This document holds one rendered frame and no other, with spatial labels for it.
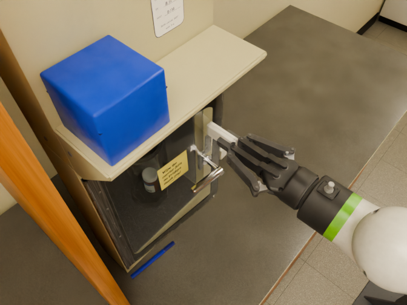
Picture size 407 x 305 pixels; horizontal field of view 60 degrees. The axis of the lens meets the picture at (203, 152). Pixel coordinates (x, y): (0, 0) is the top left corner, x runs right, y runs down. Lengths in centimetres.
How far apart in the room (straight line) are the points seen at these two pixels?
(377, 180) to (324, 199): 185
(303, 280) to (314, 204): 141
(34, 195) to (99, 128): 10
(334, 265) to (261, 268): 114
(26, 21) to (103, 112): 12
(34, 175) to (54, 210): 7
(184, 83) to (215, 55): 8
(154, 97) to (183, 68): 14
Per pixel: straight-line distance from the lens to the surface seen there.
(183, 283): 96
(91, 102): 38
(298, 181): 63
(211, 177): 77
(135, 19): 50
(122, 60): 43
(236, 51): 58
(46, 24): 43
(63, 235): 50
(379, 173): 249
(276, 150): 70
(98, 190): 62
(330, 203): 61
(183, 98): 50
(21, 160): 37
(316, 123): 129
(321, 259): 208
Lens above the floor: 186
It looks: 53 degrees down
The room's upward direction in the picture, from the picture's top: straight up
